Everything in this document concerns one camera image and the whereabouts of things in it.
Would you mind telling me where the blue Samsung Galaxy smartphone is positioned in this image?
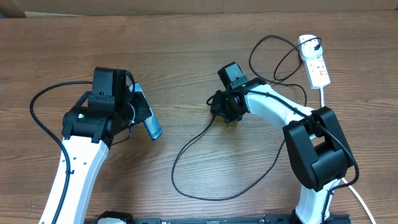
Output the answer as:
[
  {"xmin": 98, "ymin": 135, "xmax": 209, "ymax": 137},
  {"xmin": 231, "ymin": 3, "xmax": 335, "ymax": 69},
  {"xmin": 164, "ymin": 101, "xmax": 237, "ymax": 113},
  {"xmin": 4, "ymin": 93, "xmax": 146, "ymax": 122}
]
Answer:
[{"xmin": 135, "ymin": 82, "xmax": 163, "ymax": 141}]

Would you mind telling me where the black USB charging cable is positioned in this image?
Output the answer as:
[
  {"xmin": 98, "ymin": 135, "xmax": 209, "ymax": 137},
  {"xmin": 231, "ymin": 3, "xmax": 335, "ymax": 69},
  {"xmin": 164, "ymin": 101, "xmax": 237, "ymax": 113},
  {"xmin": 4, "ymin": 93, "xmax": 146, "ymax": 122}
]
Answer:
[{"xmin": 171, "ymin": 34, "xmax": 323, "ymax": 202}]

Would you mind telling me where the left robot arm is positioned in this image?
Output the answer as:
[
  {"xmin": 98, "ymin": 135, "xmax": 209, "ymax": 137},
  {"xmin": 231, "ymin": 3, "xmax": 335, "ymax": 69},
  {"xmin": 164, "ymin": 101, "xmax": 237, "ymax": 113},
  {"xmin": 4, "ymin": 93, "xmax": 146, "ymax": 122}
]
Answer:
[{"xmin": 40, "ymin": 67, "xmax": 162, "ymax": 223}]

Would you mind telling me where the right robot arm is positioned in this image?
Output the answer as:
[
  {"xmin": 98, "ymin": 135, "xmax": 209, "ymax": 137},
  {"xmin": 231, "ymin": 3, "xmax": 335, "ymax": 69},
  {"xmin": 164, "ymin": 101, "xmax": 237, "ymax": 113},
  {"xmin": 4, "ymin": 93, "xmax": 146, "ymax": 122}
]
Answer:
[{"xmin": 208, "ymin": 62, "xmax": 358, "ymax": 223}]

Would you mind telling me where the white USB charger plug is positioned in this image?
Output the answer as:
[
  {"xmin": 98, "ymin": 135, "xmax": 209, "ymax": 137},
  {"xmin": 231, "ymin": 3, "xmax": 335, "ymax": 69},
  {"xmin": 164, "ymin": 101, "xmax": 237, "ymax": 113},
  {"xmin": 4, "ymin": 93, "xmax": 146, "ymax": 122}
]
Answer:
[{"xmin": 298, "ymin": 34, "xmax": 323, "ymax": 61}]

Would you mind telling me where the white power strip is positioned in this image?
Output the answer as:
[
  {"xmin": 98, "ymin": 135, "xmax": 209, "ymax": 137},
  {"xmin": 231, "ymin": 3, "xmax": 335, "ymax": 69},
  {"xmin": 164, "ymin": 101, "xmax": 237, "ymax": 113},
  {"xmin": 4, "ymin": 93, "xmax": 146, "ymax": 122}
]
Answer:
[{"xmin": 303, "ymin": 55, "xmax": 330, "ymax": 90}]

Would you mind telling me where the brown cardboard backdrop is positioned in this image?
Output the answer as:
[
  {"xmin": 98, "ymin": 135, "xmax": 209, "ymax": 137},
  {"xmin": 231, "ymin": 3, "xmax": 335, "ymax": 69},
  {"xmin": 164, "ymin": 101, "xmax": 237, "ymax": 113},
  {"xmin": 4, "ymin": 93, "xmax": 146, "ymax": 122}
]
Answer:
[{"xmin": 1, "ymin": 0, "xmax": 397, "ymax": 17}]

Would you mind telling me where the white power strip cord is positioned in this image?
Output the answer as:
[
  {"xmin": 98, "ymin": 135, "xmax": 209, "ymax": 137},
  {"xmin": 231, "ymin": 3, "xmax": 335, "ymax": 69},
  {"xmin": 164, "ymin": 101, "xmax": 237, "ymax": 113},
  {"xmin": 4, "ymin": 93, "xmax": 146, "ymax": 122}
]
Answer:
[{"xmin": 319, "ymin": 86, "xmax": 377, "ymax": 224}]

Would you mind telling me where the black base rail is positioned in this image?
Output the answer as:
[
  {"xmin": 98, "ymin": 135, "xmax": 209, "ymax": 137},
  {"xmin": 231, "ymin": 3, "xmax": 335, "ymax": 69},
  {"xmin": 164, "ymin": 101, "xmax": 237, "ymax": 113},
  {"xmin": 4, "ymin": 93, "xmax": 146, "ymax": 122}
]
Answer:
[{"xmin": 83, "ymin": 210, "xmax": 351, "ymax": 224}]

